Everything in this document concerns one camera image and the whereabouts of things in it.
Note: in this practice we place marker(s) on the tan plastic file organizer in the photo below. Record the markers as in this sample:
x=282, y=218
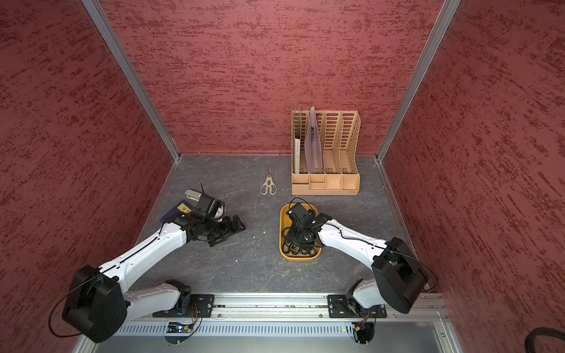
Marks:
x=339, y=131

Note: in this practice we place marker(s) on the dark blue notebook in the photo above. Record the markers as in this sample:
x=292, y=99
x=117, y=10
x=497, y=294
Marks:
x=182, y=208

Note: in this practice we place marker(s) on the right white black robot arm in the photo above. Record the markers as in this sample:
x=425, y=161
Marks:
x=398, y=277

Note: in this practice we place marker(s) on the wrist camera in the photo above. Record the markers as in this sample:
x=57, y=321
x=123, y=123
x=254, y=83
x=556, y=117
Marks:
x=209, y=208
x=301, y=217

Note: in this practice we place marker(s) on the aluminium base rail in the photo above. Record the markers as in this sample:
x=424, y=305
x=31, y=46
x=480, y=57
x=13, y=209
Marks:
x=310, y=307

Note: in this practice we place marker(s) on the metal corner post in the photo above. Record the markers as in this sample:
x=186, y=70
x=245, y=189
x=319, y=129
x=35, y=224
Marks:
x=102, y=23
x=445, y=16

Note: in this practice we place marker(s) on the cream handled kitchen scissors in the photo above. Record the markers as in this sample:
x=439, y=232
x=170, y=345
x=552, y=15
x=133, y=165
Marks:
x=268, y=187

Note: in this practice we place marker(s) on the yellow plastic storage tray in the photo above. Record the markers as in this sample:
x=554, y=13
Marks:
x=285, y=225

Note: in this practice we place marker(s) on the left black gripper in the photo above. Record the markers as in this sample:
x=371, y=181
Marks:
x=228, y=229

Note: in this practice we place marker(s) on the translucent purple document folder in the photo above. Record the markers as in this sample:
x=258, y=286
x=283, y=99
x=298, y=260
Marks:
x=313, y=147

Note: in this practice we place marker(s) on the left metal corner post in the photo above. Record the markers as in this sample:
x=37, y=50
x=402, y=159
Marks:
x=102, y=23

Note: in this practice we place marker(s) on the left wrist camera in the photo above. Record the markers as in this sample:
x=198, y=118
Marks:
x=209, y=208

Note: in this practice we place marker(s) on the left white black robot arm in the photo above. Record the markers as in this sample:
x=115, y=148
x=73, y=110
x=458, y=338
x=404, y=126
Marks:
x=101, y=300

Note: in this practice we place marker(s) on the large black handled scissors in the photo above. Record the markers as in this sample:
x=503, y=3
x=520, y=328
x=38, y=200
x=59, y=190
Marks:
x=294, y=251

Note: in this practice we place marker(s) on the left controller board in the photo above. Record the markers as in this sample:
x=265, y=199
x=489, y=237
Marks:
x=177, y=332

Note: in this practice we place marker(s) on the right metal corner post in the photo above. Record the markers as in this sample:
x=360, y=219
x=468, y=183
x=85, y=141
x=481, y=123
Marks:
x=445, y=16

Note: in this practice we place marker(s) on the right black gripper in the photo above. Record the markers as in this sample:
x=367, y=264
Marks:
x=290, y=234

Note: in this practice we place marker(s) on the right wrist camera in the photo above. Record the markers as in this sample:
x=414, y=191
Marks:
x=301, y=217

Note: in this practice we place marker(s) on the beige paper folder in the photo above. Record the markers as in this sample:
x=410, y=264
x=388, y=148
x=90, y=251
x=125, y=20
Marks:
x=297, y=140

